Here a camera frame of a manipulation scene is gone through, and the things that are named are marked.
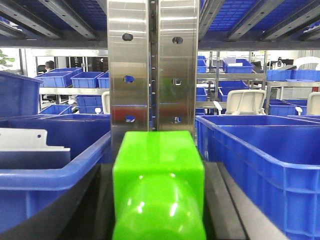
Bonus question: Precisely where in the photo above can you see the white plastic plate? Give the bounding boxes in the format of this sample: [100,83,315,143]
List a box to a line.
[0,127,71,152]

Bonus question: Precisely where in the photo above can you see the blue bin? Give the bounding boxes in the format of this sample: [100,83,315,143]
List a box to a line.
[195,115,320,240]
[0,114,111,232]

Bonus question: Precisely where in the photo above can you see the seated person in background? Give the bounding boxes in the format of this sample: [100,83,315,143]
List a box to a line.
[45,60,55,72]

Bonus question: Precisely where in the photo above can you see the blue bin near left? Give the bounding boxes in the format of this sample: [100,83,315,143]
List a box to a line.
[0,114,111,232]

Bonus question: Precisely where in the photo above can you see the green plastic block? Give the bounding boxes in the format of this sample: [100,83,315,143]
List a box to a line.
[112,131,206,240]

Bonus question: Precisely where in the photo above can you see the blue bin near right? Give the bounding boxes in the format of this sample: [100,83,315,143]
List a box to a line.
[195,115,320,240]

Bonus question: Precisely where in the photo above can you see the stainless steel shelf post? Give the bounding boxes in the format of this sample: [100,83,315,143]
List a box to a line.
[106,0,200,154]

